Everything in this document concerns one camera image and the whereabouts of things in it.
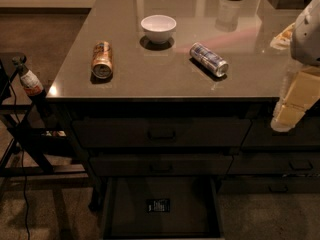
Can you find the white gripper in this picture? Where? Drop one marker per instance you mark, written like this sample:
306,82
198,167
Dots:
306,39

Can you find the middle left drawer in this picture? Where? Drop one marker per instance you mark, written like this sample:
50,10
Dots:
160,164

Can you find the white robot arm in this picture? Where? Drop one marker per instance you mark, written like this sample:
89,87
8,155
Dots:
304,46

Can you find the black side table frame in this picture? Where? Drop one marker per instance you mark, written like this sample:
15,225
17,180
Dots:
31,133

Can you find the middle right drawer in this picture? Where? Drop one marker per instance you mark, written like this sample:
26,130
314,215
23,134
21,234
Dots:
275,163

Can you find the open bottom drawer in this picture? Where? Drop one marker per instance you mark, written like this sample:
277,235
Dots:
194,212

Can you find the dark soda bottle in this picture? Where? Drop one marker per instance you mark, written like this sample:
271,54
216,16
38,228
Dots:
32,87

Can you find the dark cabinet counter unit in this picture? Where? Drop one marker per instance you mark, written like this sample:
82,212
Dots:
163,81

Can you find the silver blue energy can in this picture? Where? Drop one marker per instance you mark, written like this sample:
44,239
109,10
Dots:
210,60

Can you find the top left drawer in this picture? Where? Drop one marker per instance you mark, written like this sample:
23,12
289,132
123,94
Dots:
160,132

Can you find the dark blue rxbar wrapper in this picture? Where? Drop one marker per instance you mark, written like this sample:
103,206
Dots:
158,205

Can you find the white ceramic bowl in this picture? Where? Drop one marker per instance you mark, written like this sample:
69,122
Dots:
158,28

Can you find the orange soda can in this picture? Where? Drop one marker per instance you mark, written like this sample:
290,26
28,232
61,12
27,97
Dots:
101,64

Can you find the top right drawer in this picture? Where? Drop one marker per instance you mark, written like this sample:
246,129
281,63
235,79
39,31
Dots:
305,136

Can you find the snack packet on counter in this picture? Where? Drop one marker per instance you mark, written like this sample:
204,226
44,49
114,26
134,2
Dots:
283,39

